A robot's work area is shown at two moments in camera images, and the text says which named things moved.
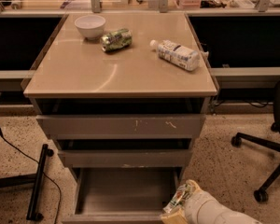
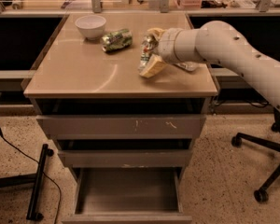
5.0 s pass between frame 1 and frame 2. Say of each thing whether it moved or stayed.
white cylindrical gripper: moved
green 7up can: moved
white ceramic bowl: stayed
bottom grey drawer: stayed
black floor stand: stayed
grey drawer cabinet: stayed
